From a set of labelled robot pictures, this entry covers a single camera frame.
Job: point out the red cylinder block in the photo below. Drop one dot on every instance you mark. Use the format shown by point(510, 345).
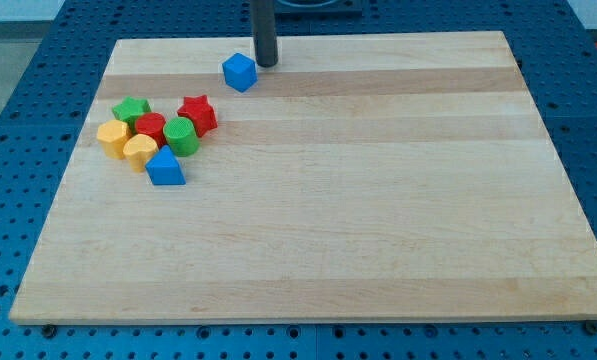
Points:
point(152, 125)

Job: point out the yellow hexagon block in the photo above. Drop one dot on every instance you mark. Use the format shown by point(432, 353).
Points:
point(112, 137)

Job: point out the red star block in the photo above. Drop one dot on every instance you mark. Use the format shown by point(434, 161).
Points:
point(200, 112)

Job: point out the green cylinder block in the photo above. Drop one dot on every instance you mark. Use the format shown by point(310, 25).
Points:
point(181, 136)

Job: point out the blue cube block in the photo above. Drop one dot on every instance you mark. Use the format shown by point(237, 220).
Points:
point(239, 72)

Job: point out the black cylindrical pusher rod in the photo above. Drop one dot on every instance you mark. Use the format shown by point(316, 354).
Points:
point(263, 27)

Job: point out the light wooden board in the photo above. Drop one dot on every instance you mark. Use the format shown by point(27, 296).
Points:
point(364, 178)

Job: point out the green star block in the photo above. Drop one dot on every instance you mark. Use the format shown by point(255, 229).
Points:
point(130, 109)

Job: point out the blue triangle block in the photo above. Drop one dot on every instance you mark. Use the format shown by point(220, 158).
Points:
point(164, 169)

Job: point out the yellow heart block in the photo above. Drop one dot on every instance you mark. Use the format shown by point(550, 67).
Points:
point(139, 150)

